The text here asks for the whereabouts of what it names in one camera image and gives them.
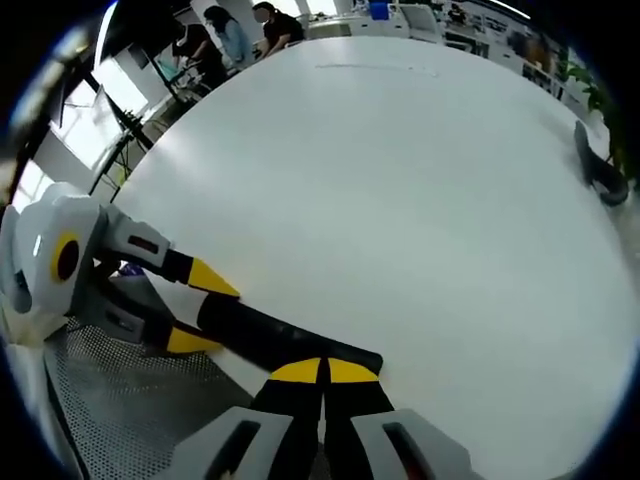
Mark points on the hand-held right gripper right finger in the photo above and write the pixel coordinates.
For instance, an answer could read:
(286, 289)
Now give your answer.
(355, 425)

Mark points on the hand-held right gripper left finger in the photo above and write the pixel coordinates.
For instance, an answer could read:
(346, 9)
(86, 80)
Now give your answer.
(290, 425)

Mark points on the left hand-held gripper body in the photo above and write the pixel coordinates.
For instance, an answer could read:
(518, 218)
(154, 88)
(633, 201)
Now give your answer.
(40, 225)

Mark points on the black remote control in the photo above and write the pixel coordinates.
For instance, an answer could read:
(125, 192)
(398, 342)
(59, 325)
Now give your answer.
(260, 330)

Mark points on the grey mesh office chair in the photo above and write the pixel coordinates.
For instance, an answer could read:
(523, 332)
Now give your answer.
(125, 400)

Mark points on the black tripod stand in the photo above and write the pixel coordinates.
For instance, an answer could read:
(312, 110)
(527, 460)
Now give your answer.
(127, 130)

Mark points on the blue container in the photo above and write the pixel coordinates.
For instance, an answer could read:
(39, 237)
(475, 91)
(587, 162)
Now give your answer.
(378, 11)

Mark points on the dark curved headset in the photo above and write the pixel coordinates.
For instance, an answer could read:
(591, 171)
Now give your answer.
(597, 172)

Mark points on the white office chair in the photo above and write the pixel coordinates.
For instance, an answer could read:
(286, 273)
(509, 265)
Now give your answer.
(425, 22)

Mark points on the green potted plant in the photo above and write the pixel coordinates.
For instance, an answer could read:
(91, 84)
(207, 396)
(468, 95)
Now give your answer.
(607, 115)

